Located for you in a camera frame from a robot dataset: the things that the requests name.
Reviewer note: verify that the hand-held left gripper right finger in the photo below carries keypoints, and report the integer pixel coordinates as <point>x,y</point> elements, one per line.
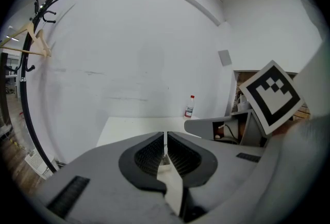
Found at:
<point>224,166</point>

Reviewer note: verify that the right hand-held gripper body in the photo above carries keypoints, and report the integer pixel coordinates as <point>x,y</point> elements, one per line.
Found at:
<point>270,96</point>

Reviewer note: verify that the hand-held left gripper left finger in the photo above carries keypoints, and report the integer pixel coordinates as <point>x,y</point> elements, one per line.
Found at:
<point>108,179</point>

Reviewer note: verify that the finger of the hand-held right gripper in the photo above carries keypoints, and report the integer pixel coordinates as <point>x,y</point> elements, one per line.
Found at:
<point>198,127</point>

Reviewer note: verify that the person's right forearm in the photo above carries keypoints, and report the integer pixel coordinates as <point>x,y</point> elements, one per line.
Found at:
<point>283,128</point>

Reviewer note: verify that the plastic bottle with red cap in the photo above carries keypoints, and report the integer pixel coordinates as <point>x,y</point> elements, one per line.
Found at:
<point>189,109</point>

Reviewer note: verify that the person's white t-shirt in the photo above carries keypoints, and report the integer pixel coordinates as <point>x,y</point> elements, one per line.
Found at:
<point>304,153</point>

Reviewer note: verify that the white perforated plastic box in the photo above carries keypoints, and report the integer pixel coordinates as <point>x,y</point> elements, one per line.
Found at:
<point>38,163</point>

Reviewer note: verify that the yellow black striped tape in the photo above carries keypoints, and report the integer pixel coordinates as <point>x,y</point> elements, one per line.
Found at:
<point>16,144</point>

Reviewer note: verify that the black coat rack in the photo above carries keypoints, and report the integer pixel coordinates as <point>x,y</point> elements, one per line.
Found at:
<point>23,94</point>

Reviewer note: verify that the wooden clothes hanger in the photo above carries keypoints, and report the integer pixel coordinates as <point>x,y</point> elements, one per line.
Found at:
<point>41,45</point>

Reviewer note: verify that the grey wall plate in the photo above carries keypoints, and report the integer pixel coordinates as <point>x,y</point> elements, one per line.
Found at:
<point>224,57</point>

